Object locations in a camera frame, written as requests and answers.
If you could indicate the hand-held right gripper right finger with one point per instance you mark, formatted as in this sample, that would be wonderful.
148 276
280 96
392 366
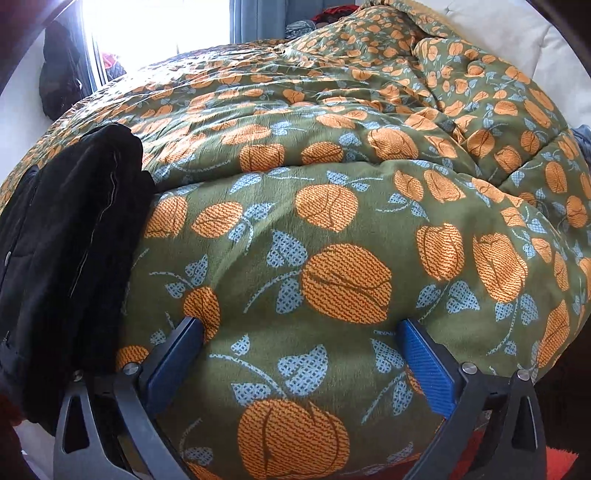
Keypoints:
429 369

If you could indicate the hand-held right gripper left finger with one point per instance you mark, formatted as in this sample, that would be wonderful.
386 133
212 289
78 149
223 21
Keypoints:
178 364

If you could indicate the black pants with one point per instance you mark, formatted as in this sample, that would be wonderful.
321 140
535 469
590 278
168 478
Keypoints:
69 230

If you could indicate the red rug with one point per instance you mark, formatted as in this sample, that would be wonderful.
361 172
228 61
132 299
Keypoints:
558 461

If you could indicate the green orange floral blanket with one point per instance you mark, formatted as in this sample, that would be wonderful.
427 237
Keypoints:
323 184

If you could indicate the small red cloth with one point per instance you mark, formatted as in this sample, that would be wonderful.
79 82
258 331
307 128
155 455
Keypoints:
113 63

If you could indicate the bright window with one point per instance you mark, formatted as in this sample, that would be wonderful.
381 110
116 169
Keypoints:
157 32

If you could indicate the blue curtain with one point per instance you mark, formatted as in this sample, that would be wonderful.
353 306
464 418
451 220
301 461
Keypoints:
249 18

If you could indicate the teal patterned cloth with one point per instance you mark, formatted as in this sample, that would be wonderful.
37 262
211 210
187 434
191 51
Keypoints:
300 28

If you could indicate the red and black clothes pile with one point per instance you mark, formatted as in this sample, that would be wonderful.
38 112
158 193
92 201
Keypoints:
332 14

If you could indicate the dark clothes hanging on wall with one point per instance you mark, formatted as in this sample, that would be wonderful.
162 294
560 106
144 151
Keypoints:
62 74

